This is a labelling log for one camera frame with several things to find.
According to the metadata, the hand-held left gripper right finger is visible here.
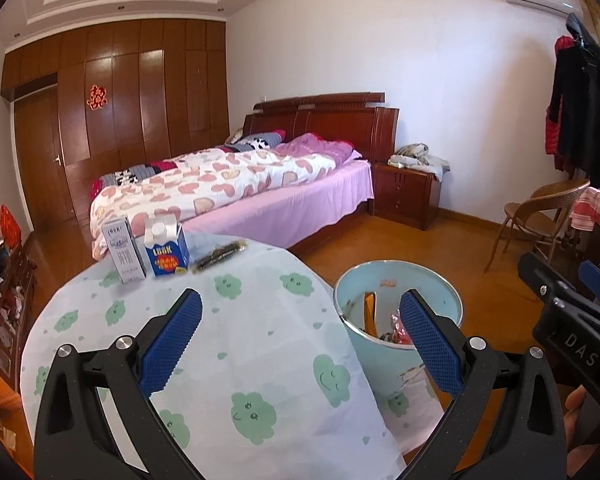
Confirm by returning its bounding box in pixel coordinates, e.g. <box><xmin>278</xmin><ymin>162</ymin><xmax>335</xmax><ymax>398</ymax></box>
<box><xmin>399</xmin><ymin>287</ymin><xmax>566</xmax><ymax>480</ymax></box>

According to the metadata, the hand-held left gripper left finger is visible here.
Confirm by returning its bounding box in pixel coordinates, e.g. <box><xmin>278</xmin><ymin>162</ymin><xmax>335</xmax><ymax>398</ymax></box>
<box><xmin>32</xmin><ymin>287</ymin><xmax>203</xmax><ymax>480</ymax></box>

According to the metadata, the red plastic bag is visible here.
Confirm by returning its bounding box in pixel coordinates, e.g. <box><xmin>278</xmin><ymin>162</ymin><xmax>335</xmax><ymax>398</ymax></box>
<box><xmin>387</xmin><ymin>312</ymin><xmax>416</xmax><ymax>346</ymax></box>

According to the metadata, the orange foil packet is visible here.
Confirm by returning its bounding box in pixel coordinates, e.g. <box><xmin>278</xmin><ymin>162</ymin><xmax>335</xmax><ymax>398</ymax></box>
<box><xmin>362</xmin><ymin>291</ymin><xmax>378</xmax><ymax>336</ymax></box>

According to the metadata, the light blue bucket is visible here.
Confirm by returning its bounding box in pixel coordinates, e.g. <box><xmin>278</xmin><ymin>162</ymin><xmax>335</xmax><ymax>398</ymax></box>
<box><xmin>333</xmin><ymin>259</ymin><xmax>465</xmax><ymax>403</ymax></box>

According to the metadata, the person's right hand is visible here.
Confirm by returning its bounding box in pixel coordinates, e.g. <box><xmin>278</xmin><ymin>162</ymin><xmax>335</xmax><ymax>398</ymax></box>
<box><xmin>562</xmin><ymin>385</ymin><xmax>600</xmax><ymax>461</ymax></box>

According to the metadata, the striped towel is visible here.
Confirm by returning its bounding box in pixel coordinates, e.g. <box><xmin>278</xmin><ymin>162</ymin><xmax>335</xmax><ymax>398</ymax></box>
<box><xmin>567</xmin><ymin>186</ymin><xmax>600</xmax><ymax>241</ymax></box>

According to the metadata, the wicker chair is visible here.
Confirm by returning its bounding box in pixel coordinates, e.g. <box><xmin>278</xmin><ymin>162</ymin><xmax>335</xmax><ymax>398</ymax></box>
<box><xmin>484</xmin><ymin>178</ymin><xmax>593</xmax><ymax>273</ymax></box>

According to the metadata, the blue milk carton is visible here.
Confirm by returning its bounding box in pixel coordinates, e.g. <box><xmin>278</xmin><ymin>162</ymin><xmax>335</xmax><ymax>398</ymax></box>
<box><xmin>139</xmin><ymin>215</ymin><xmax>190</xmax><ymax>278</ymax></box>

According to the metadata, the dark foil packet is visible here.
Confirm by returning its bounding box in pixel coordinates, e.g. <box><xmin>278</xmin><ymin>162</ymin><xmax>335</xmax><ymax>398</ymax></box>
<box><xmin>192</xmin><ymin>240</ymin><xmax>248</xmax><ymax>273</ymax></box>

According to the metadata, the white milk carton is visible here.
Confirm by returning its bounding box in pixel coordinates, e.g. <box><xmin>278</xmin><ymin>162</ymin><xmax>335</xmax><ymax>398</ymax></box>
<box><xmin>101</xmin><ymin>217</ymin><xmax>148</xmax><ymax>285</ymax></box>

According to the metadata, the wooden nightstand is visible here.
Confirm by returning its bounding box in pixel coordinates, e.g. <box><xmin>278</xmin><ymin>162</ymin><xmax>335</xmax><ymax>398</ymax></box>
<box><xmin>370</xmin><ymin>161</ymin><xmax>443</xmax><ymax>232</ymax></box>

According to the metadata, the red hanging garment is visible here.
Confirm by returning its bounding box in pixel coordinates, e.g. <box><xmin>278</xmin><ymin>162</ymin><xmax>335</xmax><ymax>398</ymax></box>
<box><xmin>545</xmin><ymin>35</ymin><xmax>576</xmax><ymax>156</ymax></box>

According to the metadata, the wooden sideboard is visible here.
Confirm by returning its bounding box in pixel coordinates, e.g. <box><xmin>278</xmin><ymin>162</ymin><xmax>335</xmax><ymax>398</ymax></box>
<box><xmin>0</xmin><ymin>232</ymin><xmax>38</xmax><ymax>396</ymax></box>

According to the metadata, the heart print duvet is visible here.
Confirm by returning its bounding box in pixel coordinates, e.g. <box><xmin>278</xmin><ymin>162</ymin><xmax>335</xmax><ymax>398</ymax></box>
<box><xmin>90</xmin><ymin>150</ymin><xmax>341</xmax><ymax>261</ymax></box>

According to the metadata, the pile of clothes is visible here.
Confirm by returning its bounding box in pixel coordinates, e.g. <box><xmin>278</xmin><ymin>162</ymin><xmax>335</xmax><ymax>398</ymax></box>
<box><xmin>387</xmin><ymin>143</ymin><xmax>452</xmax><ymax>181</ymax></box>

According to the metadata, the black hanging coat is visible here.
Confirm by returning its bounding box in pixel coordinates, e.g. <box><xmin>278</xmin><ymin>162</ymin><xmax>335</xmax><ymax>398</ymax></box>
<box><xmin>547</xmin><ymin>12</ymin><xmax>600</xmax><ymax>193</ymax></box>

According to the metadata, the pink bed sheet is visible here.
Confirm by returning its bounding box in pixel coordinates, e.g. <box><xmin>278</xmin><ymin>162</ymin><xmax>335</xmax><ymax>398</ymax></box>
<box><xmin>180</xmin><ymin>160</ymin><xmax>375</xmax><ymax>251</ymax></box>

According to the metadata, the red gift bag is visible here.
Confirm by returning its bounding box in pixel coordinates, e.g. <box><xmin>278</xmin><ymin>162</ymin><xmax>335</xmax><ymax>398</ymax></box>
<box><xmin>0</xmin><ymin>204</ymin><xmax>23</xmax><ymax>248</ymax></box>

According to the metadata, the purple quilt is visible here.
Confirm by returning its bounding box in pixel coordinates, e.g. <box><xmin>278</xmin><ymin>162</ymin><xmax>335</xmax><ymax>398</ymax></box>
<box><xmin>275</xmin><ymin>132</ymin><xmax>363</xmax><ymax>163</ymax></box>

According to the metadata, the wooden door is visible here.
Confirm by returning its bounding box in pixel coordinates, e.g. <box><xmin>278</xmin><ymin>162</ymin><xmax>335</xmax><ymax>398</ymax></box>
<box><xmin>12</xmin><ymin>82</ymin><xmax>78</xmax><ymax>233</ymax></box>

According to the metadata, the wooden bed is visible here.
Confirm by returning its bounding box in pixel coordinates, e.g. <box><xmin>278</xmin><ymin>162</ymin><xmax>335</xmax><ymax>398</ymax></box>
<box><xmin>90</xmin><ymin>91</ymin><xmax>401</xmax><ymax>261</ymax></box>

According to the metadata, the wooden wardrobe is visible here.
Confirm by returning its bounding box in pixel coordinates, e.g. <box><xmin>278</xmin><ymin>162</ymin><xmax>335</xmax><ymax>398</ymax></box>
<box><xmin>0</xmin><ymin>17</ymin><xmax>231</xmax><ymax>233</ymax></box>

